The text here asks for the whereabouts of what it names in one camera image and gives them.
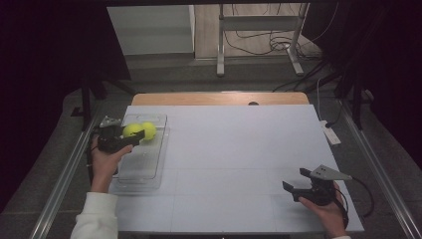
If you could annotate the aluminium rail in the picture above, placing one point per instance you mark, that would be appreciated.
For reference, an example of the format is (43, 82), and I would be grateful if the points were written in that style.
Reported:
(63, 181)
(381, 176)

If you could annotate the yellow tennis ball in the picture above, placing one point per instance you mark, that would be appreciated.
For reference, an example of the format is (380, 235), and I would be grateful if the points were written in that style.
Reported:
(150, 130)
(132, 129)

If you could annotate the white metal desk frame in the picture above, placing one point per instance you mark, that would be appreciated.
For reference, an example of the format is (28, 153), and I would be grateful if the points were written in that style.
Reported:
(258, 23)

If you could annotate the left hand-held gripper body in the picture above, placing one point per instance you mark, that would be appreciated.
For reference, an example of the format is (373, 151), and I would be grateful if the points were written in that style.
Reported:
(111, 139)

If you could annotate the dark curtain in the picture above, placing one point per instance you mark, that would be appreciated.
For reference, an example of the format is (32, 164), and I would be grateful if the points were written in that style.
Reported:
(391, 66)
(40, 83)

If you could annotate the white power strip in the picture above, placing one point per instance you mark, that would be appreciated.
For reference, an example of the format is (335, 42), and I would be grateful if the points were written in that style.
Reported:
(331, 134)

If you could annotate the wooden table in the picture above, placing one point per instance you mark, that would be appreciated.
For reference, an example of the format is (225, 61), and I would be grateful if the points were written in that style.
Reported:
(199, 99)

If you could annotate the dark table grommet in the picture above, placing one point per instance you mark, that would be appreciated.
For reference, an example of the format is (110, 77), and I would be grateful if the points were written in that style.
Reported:
(253, 103)

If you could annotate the person's right hand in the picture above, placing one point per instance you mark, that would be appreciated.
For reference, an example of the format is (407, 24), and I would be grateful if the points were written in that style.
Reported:
(330, 217)

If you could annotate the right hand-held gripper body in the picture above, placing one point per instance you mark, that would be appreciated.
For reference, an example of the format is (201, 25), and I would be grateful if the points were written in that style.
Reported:
(321, 192)

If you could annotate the white cabinet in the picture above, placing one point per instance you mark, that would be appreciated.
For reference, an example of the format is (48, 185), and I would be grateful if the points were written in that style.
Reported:
(149, 30)

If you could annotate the person's left hand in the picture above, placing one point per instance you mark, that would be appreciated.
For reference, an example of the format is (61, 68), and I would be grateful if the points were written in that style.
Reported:
(104, 166)

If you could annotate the black metal stand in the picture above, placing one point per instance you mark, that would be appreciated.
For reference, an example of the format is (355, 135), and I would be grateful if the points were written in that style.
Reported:
(86, 106)
(356, 109)

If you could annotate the clear plastic container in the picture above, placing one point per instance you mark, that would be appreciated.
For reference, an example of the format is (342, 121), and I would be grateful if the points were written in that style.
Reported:
(146, 166)

